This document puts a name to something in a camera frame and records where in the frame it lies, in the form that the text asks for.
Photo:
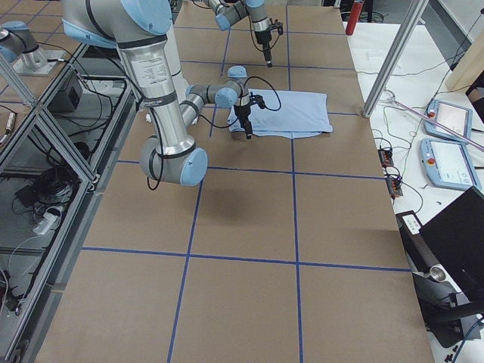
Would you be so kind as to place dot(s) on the black monitor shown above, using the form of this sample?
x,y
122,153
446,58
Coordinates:
x,y
455,237

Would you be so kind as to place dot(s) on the reacher grabber stick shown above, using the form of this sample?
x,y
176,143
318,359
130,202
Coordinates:
x,y
423,116

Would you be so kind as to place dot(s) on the red cylinder tube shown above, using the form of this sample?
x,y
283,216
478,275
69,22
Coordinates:
x,y
354,16

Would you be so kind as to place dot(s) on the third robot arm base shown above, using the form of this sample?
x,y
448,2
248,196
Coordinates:
x,y
20,48

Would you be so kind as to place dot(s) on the lower teach pendant tablet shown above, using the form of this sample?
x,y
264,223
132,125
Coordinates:
x,y
447,164

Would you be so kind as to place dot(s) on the aluminium frame post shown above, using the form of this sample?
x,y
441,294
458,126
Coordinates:
x,y
406,29

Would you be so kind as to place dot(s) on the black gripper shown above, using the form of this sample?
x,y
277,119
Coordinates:
x,y
242,113
262,39

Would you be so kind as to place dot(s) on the teach pendant tablet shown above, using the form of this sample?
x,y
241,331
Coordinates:
x,y
447,164
453,116

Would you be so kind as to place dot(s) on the upper teach pendant tablet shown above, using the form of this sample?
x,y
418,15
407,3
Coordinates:
x,y
453,116

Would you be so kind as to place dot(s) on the blue tape centre line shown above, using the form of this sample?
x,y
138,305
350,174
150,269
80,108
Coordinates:
x,y
295,213

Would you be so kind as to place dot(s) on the blue tape line crosswise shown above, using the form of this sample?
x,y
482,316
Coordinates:
x,y
248,259

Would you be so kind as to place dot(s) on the aluminium frame rack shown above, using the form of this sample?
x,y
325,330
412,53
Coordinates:
x,y
54,167

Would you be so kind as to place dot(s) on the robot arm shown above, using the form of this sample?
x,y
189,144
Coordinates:
x,y
139,31
229,14

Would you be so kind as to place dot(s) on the orange black electronics board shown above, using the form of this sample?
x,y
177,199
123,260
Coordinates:
x,y
385,157

